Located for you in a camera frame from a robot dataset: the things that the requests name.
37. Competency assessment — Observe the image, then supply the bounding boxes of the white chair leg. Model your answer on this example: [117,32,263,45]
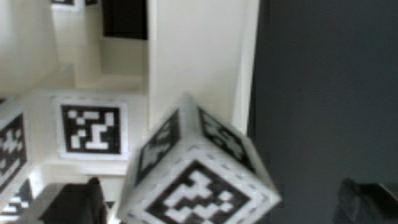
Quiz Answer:
[116,96,281,224]
[0,99,32,222]

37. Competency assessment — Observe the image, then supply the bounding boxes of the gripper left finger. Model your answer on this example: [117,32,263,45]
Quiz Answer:
[39,178,107,224]

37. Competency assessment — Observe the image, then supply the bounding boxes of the white chair back part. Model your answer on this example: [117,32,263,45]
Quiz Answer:
[0,0,260,224]

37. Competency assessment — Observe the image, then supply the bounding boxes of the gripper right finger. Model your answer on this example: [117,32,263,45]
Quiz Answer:
[332,179,398,224]

